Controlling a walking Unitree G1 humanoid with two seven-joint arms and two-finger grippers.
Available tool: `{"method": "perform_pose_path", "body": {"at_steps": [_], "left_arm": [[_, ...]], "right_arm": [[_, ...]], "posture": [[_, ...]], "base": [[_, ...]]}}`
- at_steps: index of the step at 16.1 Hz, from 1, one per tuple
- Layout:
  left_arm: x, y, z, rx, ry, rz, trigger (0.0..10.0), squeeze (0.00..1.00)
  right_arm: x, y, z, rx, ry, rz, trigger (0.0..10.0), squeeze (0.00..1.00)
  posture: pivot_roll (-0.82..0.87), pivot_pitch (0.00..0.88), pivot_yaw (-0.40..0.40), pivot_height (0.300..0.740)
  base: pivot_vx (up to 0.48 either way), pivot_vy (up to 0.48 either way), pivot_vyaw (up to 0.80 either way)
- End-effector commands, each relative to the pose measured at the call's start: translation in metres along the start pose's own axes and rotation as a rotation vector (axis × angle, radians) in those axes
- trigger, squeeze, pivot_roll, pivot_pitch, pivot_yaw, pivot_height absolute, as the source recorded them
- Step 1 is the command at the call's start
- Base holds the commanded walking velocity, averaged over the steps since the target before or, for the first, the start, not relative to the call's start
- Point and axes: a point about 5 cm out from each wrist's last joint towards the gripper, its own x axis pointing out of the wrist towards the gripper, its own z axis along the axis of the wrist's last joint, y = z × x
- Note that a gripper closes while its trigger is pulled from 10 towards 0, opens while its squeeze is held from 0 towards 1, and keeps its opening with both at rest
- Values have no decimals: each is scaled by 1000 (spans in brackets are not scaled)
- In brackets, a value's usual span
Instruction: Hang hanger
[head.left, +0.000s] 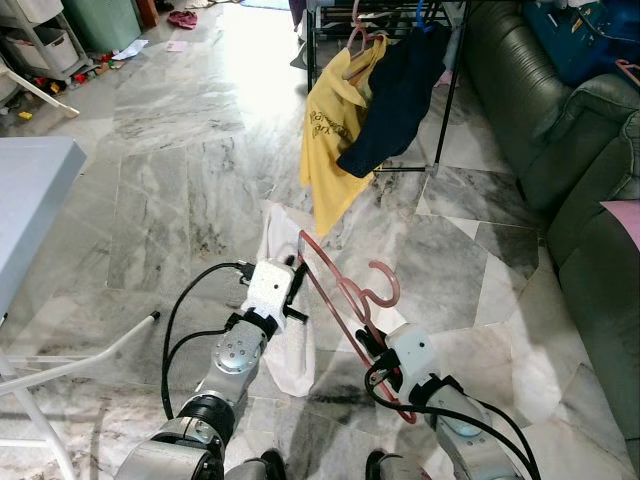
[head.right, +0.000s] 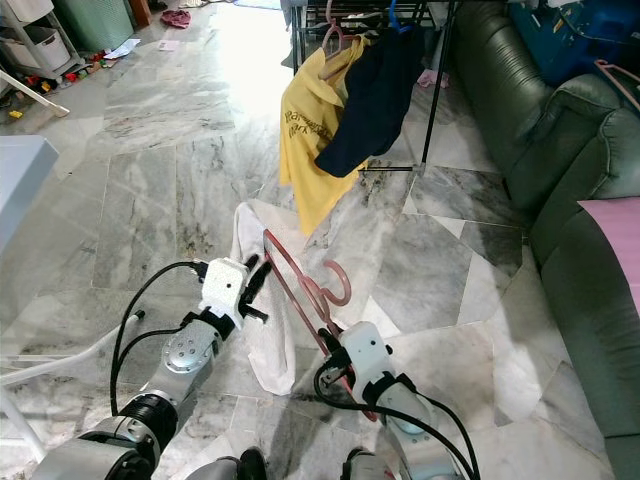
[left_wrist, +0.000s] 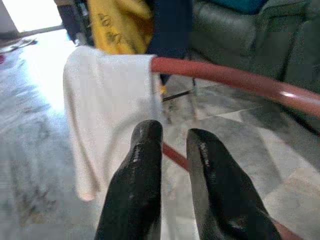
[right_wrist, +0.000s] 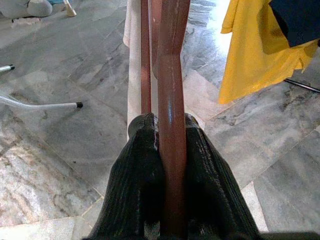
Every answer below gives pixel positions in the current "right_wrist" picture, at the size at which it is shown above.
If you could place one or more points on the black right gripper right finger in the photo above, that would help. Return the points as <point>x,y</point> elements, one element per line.
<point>212,190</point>

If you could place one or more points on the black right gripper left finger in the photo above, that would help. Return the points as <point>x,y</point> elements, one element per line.
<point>135,187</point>

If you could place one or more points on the pink plastic clothes hanger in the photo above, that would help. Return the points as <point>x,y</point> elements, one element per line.
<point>172,112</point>

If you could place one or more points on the thin white garment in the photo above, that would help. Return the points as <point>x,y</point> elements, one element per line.
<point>133,75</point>

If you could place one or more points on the pale blue folding table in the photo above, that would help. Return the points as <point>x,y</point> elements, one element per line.
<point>50,106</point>

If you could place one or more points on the yellow shirt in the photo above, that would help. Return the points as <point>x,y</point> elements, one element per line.
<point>250,50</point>

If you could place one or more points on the navy garment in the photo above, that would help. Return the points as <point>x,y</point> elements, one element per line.
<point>297,20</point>

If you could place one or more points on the light blue plastic stool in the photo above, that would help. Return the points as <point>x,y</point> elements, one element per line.
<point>56,1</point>

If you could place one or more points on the pale grey rounded object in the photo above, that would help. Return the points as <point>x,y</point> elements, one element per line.
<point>25,8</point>

